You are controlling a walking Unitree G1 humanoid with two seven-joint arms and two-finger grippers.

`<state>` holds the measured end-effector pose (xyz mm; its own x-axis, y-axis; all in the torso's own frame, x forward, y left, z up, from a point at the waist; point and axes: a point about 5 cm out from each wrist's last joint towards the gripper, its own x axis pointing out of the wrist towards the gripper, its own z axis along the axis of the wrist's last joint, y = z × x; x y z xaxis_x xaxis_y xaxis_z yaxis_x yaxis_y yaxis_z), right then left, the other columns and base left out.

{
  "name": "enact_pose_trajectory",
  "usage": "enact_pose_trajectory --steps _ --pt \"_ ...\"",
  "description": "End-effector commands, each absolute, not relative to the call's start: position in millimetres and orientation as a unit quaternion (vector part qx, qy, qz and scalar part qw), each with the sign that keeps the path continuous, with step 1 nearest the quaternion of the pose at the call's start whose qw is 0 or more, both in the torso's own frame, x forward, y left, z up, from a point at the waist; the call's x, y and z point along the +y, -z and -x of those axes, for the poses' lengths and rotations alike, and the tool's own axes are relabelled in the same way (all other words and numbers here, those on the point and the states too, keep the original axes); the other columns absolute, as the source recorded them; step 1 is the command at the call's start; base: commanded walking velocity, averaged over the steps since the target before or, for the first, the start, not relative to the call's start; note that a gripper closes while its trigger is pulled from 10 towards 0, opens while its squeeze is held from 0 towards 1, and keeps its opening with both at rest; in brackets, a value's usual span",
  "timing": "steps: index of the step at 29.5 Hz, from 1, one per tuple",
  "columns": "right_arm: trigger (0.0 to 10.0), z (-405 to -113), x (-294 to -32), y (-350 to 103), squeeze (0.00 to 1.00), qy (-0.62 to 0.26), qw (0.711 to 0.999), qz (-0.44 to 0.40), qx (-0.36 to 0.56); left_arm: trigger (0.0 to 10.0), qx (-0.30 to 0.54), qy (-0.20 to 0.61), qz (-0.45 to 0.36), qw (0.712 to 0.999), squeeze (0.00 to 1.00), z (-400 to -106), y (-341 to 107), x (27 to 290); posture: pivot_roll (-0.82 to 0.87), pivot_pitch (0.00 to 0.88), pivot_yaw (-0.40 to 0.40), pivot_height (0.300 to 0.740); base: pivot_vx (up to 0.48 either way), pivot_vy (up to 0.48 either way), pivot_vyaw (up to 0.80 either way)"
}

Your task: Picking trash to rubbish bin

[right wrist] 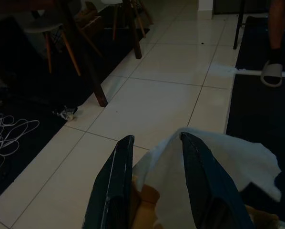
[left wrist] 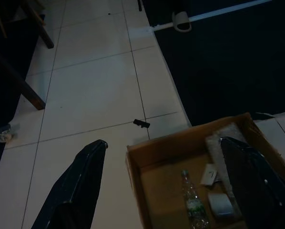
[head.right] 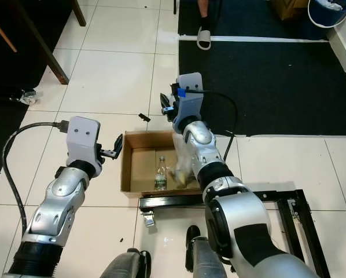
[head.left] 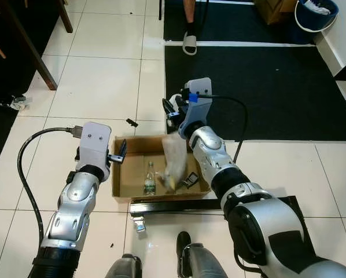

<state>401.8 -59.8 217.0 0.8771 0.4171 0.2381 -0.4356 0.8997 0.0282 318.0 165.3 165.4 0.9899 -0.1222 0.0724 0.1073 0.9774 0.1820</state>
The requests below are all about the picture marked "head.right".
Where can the robot leg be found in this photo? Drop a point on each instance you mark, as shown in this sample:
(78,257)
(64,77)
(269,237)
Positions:
(205,258)
(127,263)

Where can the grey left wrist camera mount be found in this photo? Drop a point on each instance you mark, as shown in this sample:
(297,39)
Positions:
(83,139)

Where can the black metal dolly frame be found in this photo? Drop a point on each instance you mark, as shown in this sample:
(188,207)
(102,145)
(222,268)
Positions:
(300,231)

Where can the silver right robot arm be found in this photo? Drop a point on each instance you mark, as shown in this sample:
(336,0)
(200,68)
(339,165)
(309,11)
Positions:
(242,226)

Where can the clear plastic bag yellow scrap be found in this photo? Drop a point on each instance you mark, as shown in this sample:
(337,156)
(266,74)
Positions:
(183,159)

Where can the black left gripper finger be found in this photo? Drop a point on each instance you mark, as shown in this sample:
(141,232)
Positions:
(114,145)
(118,146)

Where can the grey slipper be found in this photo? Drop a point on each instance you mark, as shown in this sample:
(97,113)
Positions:
(204,39)

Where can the clear plastic bottle green label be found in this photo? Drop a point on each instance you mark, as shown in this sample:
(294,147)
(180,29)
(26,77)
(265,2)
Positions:
(161,175)

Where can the dark wooden furniture leg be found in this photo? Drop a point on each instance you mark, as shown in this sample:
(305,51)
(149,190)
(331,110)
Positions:
(43,43)

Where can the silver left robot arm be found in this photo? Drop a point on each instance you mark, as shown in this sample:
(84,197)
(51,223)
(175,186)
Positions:
(57,208)

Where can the cardboard box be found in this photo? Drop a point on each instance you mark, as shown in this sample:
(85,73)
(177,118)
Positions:
(138,168)

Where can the silver dolly caster wheel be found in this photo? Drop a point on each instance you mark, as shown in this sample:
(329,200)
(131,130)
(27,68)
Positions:
(148,218)

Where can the large black floor mat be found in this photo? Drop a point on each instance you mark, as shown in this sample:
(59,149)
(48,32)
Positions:
(283,81)

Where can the robot right leg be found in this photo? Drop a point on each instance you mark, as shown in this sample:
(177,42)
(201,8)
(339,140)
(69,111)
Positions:
(205,258)

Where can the small black floor scrap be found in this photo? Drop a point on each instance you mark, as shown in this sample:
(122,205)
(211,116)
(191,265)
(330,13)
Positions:
(144,117)

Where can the blue bucket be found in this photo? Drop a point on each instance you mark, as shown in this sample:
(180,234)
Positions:
(329,13)

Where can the brown cardboard carton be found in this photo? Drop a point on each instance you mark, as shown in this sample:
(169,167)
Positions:
(289,8)

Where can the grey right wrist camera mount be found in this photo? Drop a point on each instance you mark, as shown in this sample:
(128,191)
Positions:
(190,98)

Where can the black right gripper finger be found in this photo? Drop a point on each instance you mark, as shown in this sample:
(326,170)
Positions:
(171,94)
(164,104)

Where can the robot left leg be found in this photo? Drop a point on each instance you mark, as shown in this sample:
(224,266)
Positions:
(127,263)

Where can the person's lower leg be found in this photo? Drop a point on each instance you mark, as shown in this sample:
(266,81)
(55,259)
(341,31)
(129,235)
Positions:
(204,11)

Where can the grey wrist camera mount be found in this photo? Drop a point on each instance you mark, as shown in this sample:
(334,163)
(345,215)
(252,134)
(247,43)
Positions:
(190,98)
(83,139)

